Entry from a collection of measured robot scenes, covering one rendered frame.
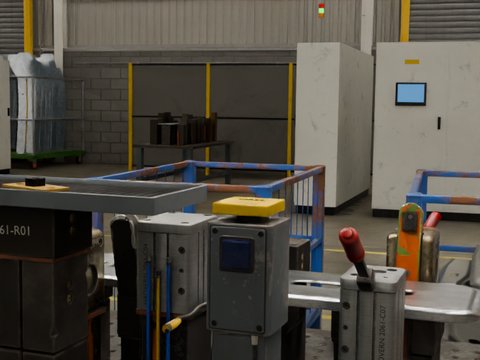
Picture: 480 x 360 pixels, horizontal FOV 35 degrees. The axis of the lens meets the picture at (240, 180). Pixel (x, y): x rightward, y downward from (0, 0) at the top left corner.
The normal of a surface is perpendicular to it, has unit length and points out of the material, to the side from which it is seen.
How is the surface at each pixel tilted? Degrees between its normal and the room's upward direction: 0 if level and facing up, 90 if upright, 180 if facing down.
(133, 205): 90
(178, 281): 90
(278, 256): 90
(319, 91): 90
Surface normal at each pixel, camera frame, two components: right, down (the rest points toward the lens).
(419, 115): -0.26, 0.09
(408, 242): -0.34, -0.12
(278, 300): 0.94, 0.04
